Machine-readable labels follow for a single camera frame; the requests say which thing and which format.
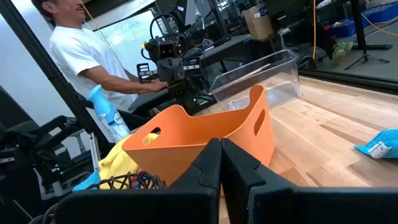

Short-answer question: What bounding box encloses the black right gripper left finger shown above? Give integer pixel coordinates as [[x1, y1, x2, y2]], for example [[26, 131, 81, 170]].
[[55, 138, 223, 224]]

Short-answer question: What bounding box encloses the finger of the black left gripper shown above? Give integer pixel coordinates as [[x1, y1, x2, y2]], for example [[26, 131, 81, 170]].
[[185, 57, 203, 78], [136, 62, 154, 84]]

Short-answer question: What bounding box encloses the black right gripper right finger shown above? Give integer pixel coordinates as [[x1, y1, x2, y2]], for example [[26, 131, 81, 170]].
[[220, 138, 398, 224]]

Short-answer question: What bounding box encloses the yellow microfiber towel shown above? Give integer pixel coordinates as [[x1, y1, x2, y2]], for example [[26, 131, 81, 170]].
[[98, 133, 160, 190]]

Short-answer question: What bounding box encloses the blue microfiber towel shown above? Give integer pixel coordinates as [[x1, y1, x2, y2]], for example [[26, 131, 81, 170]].
[[353, 129, 398, 159], [72, 169, 101, 193]]

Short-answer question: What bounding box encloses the light blue spray bottle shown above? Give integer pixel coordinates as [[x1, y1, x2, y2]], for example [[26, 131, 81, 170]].
[[86, 84, 131, 144]]

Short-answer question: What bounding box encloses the person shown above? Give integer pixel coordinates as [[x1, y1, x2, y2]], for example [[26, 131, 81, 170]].
[[30, 0, 169, 111]]

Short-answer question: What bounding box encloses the orange plastic basket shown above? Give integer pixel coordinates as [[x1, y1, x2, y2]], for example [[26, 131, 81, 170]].
[[121, 83, 276, 187]]

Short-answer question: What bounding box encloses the brown cardboard box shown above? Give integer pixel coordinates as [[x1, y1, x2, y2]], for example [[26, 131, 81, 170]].
[[243, 3, 275, 41]]

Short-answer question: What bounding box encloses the clear plastic bin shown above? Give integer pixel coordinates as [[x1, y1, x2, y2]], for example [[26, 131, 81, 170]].
[[208, 49, 302, 112]]

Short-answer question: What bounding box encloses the yellow green object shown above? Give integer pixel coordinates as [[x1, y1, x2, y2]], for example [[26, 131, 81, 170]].
[[331, 41, 354, 62]]

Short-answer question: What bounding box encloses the black tripod stand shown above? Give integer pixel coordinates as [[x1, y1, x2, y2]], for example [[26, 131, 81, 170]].
[[343, 0, 394, 71]]

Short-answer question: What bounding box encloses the blue storage bin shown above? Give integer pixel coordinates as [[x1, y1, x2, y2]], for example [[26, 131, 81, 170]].
[[328, 1, 398, 39]]

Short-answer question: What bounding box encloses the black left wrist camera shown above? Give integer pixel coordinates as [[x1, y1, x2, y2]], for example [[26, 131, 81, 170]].
[[144, 35, 187, 62]]

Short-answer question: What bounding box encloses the dark wire basket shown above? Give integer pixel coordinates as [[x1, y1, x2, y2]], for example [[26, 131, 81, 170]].
[[85, 170, 169, 191]]

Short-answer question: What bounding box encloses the black frame post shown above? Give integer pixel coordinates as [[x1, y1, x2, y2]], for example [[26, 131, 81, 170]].
[[0, 0, 114, 156]]

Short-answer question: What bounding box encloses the black machine frame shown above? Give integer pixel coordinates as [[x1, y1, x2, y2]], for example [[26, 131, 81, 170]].
[[0, 114, 103, 224]]

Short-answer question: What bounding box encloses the black table edge rail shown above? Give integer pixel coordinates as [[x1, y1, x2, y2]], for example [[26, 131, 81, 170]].
[[297, 67, 398, 96]]

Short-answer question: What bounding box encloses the yellow cable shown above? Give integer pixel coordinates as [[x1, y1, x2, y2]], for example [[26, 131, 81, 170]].
[[360, 12, 398, 37]]

